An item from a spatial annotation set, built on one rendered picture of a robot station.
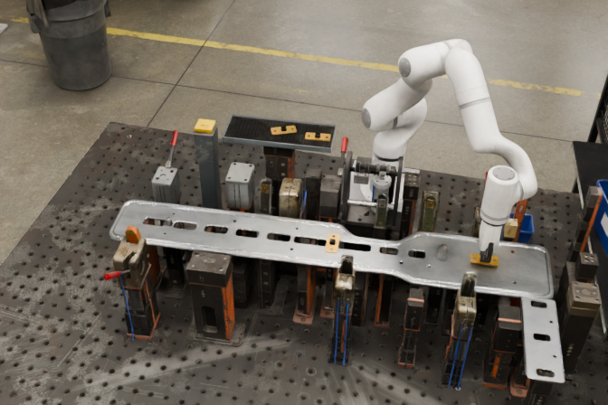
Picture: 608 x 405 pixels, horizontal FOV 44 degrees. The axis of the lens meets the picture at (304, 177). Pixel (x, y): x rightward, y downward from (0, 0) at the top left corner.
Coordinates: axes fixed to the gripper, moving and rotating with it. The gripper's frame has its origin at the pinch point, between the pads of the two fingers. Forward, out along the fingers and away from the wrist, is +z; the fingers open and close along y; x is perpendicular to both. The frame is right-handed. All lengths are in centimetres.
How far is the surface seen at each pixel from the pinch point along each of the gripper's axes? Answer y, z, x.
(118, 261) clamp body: 24, -2, -107
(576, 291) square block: 13.3, -2.4, 24.7
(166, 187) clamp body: -12, -1, -104
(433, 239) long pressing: -7.5, 3.5, -15.5
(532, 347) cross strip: 30.6, 3.4, 12.4
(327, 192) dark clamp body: -16, -4, -51
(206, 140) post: -30, -9, -94
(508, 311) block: 16.9, 5.4, 6.8
